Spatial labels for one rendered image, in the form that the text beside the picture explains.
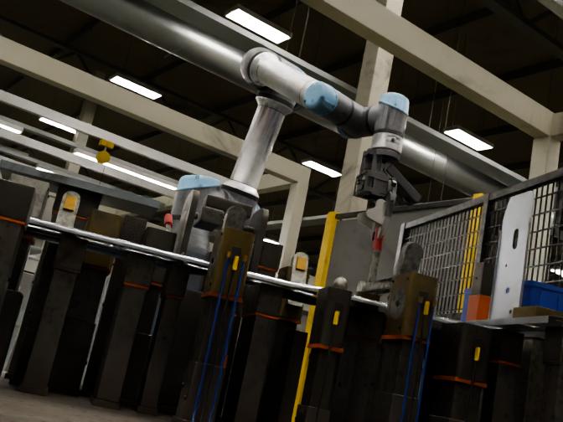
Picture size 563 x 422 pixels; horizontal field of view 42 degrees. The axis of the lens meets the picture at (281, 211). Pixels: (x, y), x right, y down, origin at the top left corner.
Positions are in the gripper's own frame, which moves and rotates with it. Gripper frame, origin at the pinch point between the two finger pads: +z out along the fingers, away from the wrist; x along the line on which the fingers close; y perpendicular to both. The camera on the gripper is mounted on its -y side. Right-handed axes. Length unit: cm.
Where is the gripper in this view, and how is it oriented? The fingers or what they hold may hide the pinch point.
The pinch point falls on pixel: (379, 234)
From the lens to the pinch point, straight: 178.4
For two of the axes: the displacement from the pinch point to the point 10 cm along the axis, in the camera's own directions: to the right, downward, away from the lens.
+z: -2.0, 9.5, -2.4
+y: -9.4, -2.6, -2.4
